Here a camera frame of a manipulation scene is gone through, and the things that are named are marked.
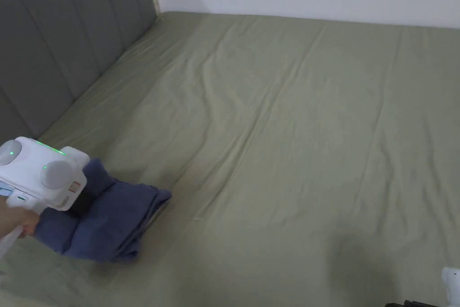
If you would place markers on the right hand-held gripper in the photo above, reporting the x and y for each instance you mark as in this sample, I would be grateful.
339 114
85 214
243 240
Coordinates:
452 285

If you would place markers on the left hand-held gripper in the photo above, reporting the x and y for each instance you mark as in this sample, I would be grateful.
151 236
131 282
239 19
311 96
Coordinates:
43 174

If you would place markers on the dark blue shirt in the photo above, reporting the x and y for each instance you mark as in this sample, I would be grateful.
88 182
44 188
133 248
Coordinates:
107 213

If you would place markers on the person's left hand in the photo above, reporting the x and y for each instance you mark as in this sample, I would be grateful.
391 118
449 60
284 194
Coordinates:
18 219

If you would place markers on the grey padded headboard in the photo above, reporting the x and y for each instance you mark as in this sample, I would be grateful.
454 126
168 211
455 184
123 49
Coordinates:
54 44

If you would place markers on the bed with pale green sheet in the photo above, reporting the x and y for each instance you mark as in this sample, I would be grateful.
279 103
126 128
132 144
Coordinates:
269 141

